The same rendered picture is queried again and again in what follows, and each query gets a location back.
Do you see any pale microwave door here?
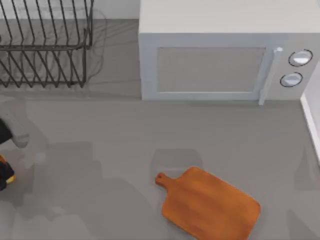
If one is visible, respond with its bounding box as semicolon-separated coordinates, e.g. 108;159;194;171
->
139;33;277;101

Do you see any wooden cutting board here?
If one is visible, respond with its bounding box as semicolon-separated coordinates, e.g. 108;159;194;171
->
154;165;262;240

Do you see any pale microwave oven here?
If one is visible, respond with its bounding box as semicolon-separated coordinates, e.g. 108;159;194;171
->
138;0;320;106

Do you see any small white microwave knob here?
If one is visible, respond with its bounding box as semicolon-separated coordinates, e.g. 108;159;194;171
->
279;71;304;88

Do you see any large white microwave knob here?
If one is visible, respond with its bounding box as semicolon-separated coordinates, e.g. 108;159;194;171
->
287;48;314;68

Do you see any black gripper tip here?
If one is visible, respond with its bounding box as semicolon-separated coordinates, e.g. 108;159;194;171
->
0;118;14;145

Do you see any black and orange object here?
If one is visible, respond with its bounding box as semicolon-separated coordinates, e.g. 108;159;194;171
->
0;154;17;192

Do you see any dark wire dish rack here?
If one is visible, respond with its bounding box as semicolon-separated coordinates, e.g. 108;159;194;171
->
0;0;95;89

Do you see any pale microwave door handle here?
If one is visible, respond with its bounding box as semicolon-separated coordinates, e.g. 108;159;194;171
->
258;46;284;106

